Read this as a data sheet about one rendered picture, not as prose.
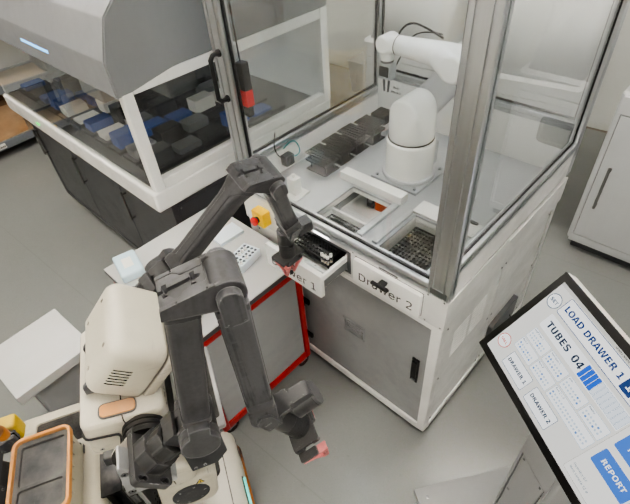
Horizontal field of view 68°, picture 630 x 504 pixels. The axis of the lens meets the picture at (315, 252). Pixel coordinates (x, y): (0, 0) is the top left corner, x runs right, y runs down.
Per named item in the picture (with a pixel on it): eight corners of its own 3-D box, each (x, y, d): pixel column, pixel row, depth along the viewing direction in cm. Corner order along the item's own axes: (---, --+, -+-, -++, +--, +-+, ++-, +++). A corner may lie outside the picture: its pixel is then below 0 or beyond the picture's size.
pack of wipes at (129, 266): (147, 274, 194) (143, 267, 191) (124, 285, 191) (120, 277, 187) (136, 255, 204) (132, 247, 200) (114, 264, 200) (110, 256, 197)
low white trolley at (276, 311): (229, 445, 217) (188, 348, 165) (156, 369, 250) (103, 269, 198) (315, 363, 246) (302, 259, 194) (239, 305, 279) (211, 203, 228)
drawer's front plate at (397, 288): (417, 318, 161) (420, 297, 153) (352, 279, 176) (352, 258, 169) (420, 315, 162) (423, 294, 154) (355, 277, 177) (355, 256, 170)
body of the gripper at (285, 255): (304, 253, 165) (303, 237, 160) (284, 269, 160) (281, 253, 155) (291, 245, 168) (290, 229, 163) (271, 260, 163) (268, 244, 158)
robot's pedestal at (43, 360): (101, 491, 205) (14, 403, 154) (67, 450, 220) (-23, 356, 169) (157, 439, 221) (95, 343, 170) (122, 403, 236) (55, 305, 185)
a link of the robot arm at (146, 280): (133, 284, 122) (144, 300, 120) (158, 258, 119) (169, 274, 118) (157, 283, 130) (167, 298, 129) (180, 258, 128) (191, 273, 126)
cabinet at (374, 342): (424, 443, 211) (446, 335, 157) (270, 326, 266) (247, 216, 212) (521, 317, 259) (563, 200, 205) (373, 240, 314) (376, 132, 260)
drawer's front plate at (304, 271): (322, 298, 170) (320, 277, 163) (268, 263, 186) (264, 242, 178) (325, 295, 171) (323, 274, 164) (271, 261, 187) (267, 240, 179)
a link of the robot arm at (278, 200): (242, 162, 113) (268, 194, 111) (261, 148, 114) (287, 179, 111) (273, 220, 155) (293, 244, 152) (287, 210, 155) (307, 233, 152)
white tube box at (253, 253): (243, 273, 191) (241, 267, 188) (227, 267, 194) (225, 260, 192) (261, 255, 198) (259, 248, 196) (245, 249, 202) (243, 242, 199)
